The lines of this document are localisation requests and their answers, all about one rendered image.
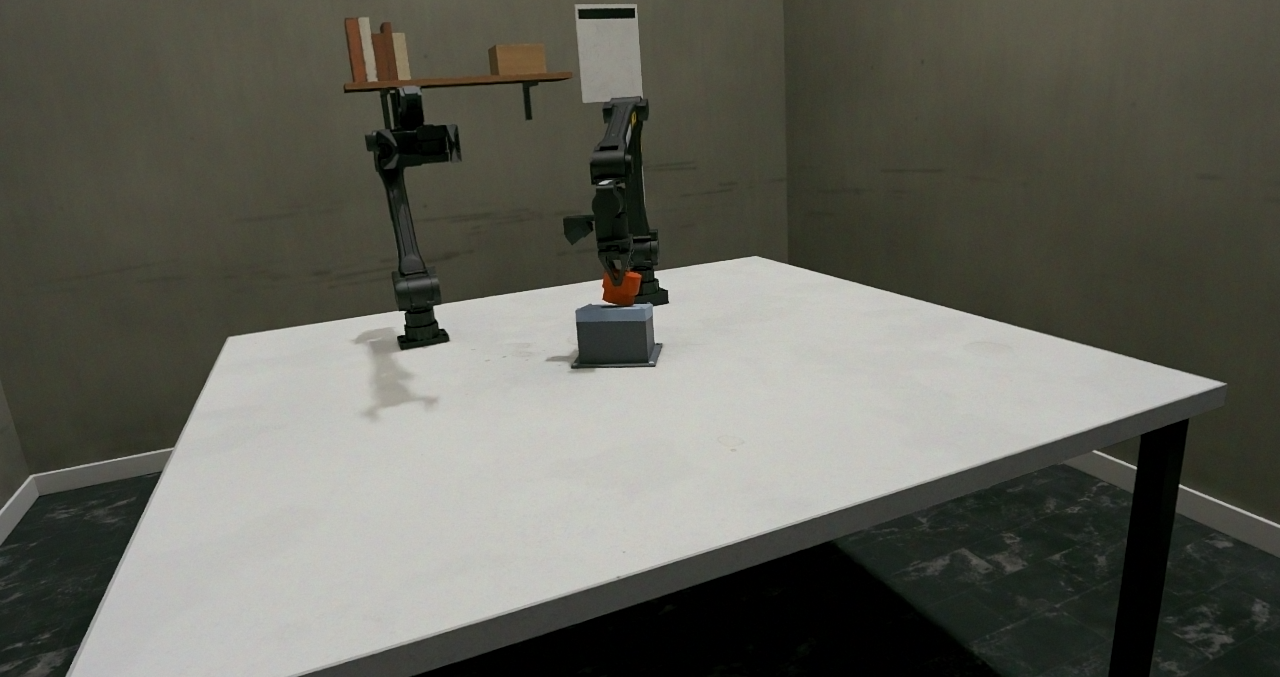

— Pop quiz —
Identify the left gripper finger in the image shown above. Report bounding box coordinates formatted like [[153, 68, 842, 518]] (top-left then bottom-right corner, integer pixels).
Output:
[[607, 248, 634, 271], [598, 252, 631, 285]]

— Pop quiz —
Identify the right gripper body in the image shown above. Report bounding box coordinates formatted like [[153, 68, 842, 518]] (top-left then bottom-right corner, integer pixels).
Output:
[[390, 125, 449, 168]]

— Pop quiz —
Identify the orange peg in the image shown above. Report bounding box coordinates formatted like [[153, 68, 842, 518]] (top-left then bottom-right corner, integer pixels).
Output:
[[602, 267, 641, 306]]

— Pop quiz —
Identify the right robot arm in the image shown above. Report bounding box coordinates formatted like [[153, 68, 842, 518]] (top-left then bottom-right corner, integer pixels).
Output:
[[365, 84, 451, 349]]

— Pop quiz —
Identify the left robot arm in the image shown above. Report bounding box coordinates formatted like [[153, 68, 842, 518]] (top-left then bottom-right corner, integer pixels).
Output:
[[563, 96, 668, 302]]

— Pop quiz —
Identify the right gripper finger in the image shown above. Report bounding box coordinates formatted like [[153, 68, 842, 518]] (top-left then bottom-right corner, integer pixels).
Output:
[[378, 129, 398, 169], [445, 124, 462, 163]]

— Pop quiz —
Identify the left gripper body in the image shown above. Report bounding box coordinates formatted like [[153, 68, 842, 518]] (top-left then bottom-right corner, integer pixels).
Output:
[[596, 212, 634, 255]]

